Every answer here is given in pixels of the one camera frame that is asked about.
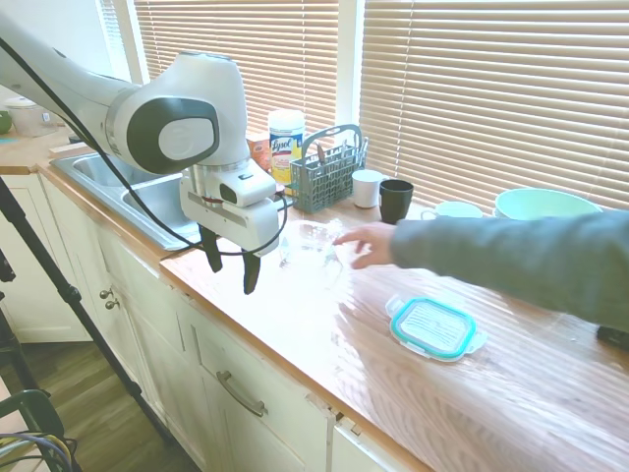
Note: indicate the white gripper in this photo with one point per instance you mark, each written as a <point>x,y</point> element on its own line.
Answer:
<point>236,223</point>

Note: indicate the clear glass food container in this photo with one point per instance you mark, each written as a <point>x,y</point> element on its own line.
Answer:
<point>304,246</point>

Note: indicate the clear lid with teal seal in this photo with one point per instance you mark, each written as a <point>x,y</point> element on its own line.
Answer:
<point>432,327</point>

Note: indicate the grey-sleeved forearm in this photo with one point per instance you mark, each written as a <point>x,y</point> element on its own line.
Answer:
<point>516,255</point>

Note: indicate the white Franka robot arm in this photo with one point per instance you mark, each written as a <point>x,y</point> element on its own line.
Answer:
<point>206,88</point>

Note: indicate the person's hand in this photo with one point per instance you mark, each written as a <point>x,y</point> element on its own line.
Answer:
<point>376,243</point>

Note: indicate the stainless steel sink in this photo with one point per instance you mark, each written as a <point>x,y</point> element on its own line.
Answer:
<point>157,209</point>

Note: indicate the white kitchen cabinet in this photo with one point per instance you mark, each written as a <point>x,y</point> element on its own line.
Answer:
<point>162,344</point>

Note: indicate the grey plastic cutlery basket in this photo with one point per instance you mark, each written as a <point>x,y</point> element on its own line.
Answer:
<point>319,187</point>

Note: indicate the orange cardboard box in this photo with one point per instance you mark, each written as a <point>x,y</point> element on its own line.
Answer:
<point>259,150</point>

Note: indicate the yellow Lysol wipes canister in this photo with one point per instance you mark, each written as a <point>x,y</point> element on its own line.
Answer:
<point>286,147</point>

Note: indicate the round metal cabinet knob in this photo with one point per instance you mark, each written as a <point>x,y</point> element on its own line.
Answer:
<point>113,304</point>
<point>104,294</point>

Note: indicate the white cup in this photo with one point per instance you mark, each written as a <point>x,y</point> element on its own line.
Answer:
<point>366,189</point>

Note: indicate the black tripod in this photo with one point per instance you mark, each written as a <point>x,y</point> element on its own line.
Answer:
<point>69,295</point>

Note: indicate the black cup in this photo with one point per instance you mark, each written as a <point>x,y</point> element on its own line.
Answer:
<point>394,202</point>

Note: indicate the silver cutlery piece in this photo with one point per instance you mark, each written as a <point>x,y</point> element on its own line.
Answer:
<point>364,146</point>

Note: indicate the small wooden block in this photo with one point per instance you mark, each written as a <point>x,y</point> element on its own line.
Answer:
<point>66,150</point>

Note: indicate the beige window blind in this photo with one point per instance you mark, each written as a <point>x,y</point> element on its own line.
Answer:
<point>236,59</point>
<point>491,88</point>

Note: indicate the dark green clamp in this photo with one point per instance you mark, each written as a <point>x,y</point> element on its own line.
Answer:
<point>37,400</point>

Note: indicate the white lidded tub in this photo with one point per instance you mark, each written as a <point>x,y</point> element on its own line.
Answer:
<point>27,118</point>

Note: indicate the green round bowl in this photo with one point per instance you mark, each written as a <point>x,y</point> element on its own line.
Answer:
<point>4,122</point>

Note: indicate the teal bowl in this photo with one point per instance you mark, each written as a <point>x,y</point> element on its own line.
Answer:
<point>540,204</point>

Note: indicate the black flat object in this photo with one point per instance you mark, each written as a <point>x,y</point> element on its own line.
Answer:
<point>614,338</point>

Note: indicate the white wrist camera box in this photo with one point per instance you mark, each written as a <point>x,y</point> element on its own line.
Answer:
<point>248,187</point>

